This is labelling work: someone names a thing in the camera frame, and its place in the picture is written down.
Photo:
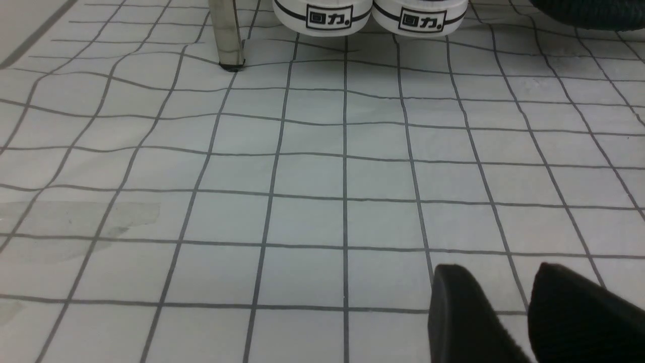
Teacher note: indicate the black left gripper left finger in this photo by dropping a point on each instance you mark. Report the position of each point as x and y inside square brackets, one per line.
[462, 324]

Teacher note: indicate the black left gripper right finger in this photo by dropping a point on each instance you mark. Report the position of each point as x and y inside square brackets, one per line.
[572, 319]

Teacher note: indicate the metal shoe rack leg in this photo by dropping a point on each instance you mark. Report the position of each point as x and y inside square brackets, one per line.
[225, 24]

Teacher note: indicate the dark knitted shoe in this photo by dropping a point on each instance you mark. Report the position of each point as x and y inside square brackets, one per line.
[595, 15]

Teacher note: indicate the white grid-pattern floor cloth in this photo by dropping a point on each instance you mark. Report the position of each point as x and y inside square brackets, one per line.
[157, 208]

